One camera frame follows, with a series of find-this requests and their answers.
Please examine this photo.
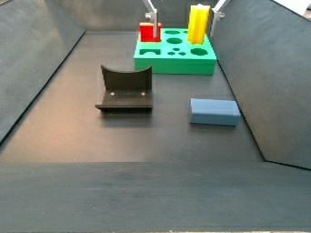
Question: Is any yellow star prism block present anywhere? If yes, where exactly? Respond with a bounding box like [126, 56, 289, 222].
[187, 4, 210, 44]

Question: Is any green foam shape board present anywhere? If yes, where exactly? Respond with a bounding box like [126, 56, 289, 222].
[134, 28, 218, 75]

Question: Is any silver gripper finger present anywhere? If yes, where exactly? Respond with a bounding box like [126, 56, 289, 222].
[210, 0, 231, 36]
[142, 0, 158, 38]

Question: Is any red rectangular block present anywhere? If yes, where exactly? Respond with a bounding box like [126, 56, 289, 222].
[139, 22, 162, 42]

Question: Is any blue rectangular block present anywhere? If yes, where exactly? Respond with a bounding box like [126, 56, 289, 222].
[190, 98, 241, 126]

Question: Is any black curved fixture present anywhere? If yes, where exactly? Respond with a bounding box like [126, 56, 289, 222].
[95, 66, 154, 111]

